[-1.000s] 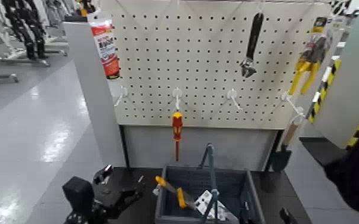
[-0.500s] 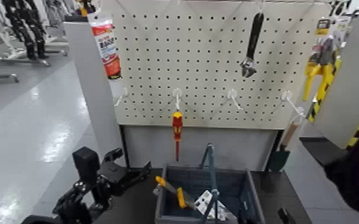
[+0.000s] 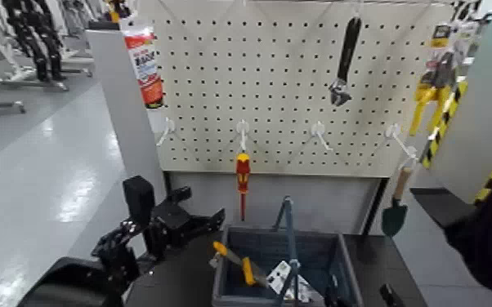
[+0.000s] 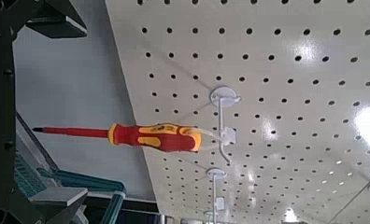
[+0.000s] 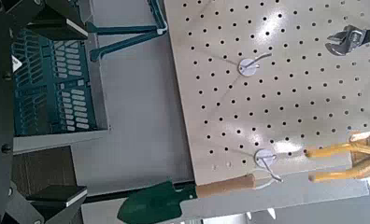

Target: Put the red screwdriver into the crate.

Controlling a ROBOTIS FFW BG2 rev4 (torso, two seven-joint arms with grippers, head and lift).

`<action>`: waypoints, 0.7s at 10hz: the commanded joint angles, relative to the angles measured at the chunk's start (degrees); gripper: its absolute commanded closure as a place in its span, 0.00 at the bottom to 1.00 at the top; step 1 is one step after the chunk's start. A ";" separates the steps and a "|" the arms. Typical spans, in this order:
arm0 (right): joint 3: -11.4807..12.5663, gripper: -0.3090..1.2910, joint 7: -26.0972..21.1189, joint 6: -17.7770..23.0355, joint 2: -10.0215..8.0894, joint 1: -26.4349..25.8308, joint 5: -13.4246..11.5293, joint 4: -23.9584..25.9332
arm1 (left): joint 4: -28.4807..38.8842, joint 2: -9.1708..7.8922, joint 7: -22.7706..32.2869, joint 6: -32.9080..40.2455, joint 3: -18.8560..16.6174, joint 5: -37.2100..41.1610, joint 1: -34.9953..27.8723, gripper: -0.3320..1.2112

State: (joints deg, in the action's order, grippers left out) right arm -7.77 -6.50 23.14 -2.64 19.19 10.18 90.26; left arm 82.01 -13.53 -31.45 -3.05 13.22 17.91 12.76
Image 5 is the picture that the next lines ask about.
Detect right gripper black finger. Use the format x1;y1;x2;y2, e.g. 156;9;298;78
5;185;89;224
6;0;90;41

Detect grey panel below pegboard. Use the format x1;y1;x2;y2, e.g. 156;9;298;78
70;0;195;196

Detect white pegboard hook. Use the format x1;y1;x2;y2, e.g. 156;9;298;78
236;52;273;77
253;147;284;190

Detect beige pegboard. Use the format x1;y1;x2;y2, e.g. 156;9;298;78
163;0;370;187

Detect grey-blue plastic crate with handle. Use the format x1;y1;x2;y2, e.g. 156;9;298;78
11;0;169;154

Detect yellow-handled pliers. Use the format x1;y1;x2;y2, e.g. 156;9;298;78
306;130;370;183

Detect black-handled adjustable wrench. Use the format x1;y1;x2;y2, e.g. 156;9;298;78
324;24;370;57

